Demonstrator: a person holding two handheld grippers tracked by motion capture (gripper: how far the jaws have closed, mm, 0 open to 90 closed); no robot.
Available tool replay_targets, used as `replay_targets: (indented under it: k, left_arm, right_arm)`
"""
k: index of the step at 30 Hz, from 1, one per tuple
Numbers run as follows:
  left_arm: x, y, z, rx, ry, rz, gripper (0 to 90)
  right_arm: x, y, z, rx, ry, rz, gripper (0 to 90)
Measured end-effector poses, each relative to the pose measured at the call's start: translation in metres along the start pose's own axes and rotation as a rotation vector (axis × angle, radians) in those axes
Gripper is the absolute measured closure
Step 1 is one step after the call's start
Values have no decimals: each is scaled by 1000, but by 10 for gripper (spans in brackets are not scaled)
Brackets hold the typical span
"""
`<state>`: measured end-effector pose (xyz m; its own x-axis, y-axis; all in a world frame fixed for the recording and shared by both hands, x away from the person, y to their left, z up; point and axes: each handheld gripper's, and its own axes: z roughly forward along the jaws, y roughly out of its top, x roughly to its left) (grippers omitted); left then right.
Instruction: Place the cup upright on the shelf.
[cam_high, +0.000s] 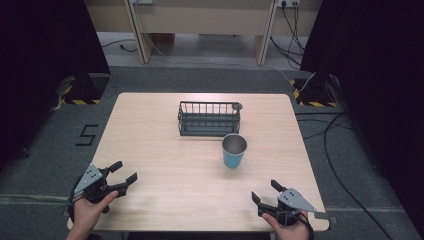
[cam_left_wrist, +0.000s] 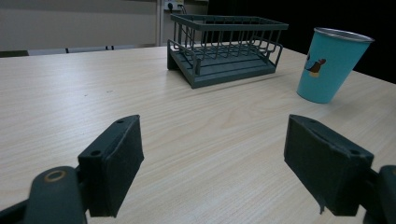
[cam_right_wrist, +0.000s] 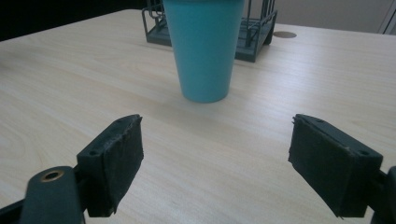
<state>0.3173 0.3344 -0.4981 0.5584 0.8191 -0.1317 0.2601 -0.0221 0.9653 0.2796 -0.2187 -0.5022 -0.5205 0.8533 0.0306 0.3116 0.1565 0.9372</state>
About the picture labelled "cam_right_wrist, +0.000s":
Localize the teal plastic cup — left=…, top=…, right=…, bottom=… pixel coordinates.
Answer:
left=162, top=0, right=246, bottom=104

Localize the round brown cable grommet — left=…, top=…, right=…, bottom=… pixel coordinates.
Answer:
left=273, top=31, right=298, bottom=39

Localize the dark wire rack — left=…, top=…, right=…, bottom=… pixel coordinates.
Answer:
left=141, top=0, right=278, bottom=63

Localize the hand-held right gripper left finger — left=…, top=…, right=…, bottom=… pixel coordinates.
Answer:
left=76, top=114, right=145, bottom=218

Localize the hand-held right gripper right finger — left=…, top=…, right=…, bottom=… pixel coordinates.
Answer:
left=288, top=113, right=384, bottom=218

